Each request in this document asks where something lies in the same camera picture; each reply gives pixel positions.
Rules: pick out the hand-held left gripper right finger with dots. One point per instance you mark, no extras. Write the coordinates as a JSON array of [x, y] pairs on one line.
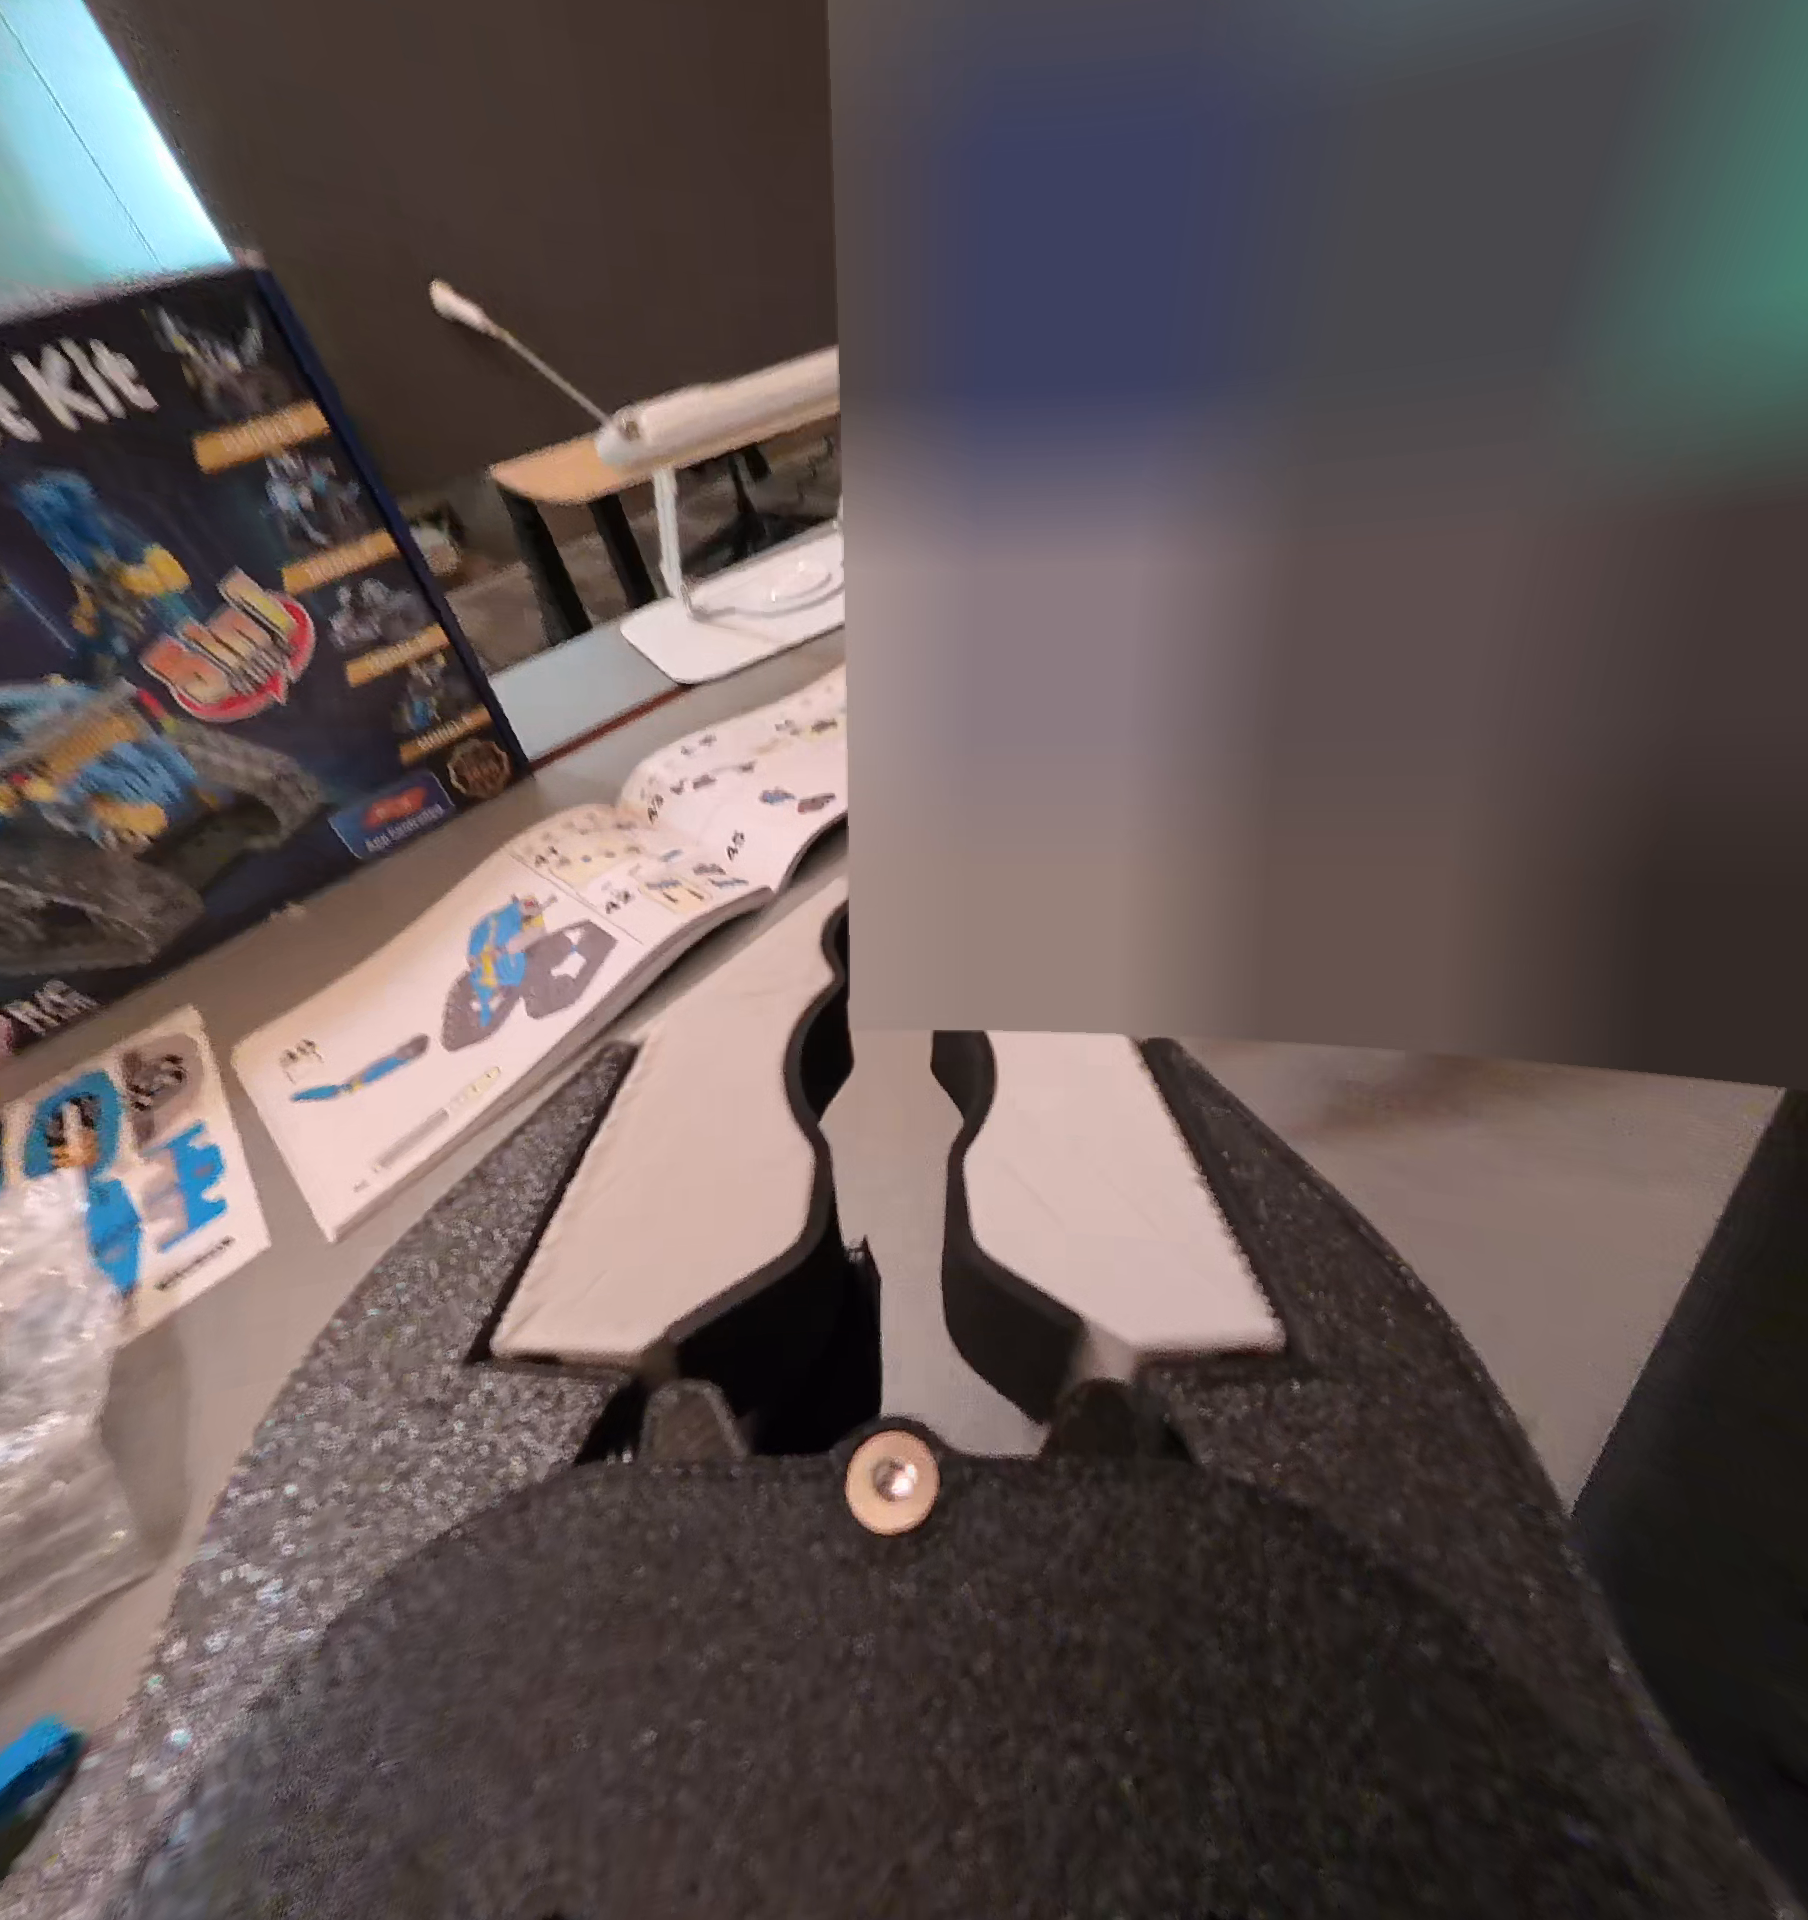
[[1115, 1185]]

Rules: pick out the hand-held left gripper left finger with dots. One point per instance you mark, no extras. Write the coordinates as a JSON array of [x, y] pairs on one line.
[[664, 1170]]

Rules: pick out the grey desk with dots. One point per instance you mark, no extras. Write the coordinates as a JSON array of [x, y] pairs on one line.
[[1444, 1200]]

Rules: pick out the wooden top desk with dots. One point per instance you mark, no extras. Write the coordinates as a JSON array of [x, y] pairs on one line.
[[558, 472]]

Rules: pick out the open instruction booklet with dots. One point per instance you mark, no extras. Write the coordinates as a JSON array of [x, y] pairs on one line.
[[543, 974]]

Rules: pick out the blue sticker sheet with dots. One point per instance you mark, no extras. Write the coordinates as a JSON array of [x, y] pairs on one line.
[[139, 1154]]

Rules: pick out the white folding stand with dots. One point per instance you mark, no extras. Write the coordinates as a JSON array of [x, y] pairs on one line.
[[723, 600]]

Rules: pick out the clear plastic bag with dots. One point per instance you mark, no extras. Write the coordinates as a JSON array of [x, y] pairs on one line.
[[18, 1381]]

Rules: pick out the dark blue toy box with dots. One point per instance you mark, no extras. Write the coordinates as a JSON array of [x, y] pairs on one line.
[[169, 600]]

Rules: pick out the black partition panel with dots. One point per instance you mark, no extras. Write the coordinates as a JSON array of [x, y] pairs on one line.
[[543, 180]]

